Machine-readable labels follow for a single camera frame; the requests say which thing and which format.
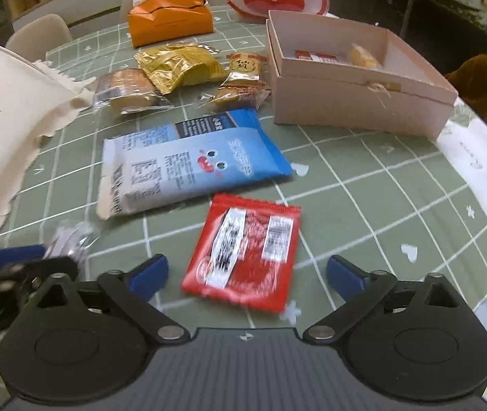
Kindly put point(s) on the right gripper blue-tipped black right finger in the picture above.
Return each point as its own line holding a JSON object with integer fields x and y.
{"x": 363, "y": 292}

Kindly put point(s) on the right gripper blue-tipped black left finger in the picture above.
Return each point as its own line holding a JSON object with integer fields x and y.
{"x": 128, "y": 295}

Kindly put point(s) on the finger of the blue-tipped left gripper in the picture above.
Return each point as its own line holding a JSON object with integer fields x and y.
{"x": 21, "y": 254}

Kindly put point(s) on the red snack packet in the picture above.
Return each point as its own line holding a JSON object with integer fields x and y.
{"x": 245, "y": 253}

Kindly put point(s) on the blue wafer snack pack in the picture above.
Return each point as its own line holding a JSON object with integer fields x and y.
{"x": 178, "y": 161}

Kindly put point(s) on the round rice cracker packet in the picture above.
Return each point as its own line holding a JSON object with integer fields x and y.
{"x": 128, "y": 91}

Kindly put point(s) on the small brown snack packet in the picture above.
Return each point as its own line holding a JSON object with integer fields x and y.
{"x": 228, "y": 98}

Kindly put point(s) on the gold foil snack packet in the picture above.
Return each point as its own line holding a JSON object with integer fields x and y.
{"x": 169, "y": 67}

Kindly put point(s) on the yellow senbei cracker packet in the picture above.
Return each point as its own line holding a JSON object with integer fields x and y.
{"x": 245, "y": 69}

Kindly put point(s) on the clear wrapped small snack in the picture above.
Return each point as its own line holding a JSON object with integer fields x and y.
{"x": 72, "y": 239}

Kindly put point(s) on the large cream snack bag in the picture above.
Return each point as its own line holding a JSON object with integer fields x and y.
{"x": 35, "y": 101}

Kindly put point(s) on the pink cardboard box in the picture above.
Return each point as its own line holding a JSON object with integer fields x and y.
{"x": 335, "y": 72}

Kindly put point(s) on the orange tissue box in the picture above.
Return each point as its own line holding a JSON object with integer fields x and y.
{"x": 155, "y": 21}

